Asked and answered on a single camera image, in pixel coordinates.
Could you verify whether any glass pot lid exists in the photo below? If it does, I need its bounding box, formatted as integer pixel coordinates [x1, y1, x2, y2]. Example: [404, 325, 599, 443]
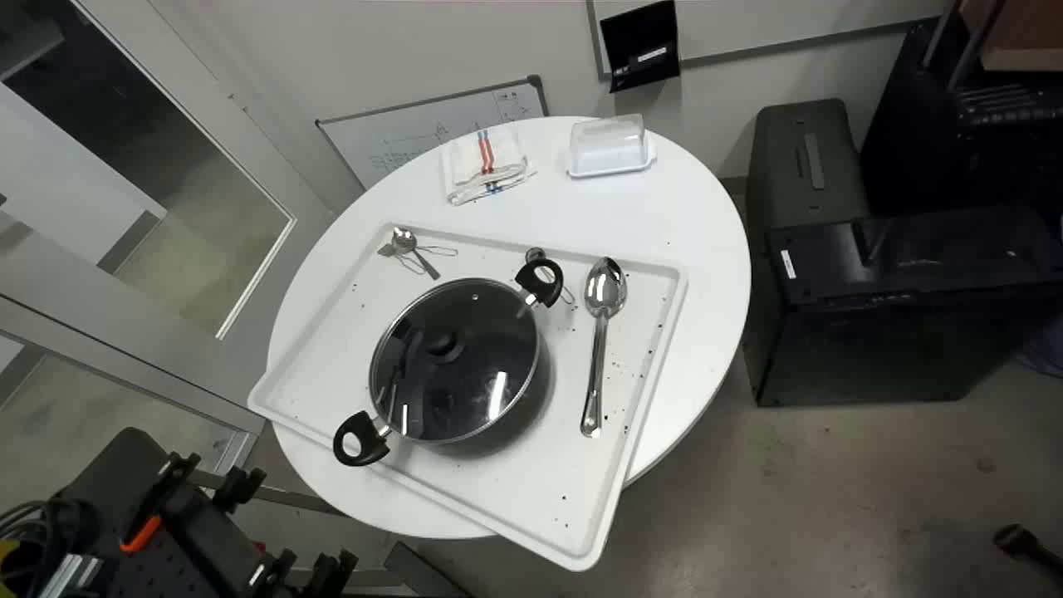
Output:
[370, 279, 541, 443]

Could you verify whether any black cooking pot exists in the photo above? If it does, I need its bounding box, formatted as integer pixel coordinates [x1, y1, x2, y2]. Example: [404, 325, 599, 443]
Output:
[331, 253, 564, 470]

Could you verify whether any large steel serving spoon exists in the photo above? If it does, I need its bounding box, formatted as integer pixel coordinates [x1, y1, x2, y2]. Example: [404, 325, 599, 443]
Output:
[577, 260, 627, 434]

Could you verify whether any round white table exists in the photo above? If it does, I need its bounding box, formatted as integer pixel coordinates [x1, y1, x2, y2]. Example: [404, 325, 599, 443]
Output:
[266, 113, 753, 545]

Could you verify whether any small steel spoon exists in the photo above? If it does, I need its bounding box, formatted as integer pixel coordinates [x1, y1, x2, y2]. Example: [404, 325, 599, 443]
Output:
[382, 227, 437, 279]

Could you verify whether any clear plastic butter dish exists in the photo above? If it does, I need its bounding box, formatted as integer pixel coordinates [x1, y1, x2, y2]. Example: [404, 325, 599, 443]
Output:
[561, 113, 659, 180]

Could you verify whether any black cabinet printer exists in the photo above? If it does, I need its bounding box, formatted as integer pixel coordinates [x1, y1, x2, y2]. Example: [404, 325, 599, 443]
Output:
[748, 99, 1060, 409]

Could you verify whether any black object on floor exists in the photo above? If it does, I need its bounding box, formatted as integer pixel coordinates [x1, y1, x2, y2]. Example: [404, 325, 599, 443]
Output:
[992, 525, 1063, 575]

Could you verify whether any whiteboard leaning on wall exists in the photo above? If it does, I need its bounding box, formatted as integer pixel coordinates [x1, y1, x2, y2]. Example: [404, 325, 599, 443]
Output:
[318, 77, 549, 186]

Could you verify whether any black wall-mounted holder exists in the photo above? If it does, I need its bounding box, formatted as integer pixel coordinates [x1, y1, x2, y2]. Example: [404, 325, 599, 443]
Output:
[600, 0, 680, 91]

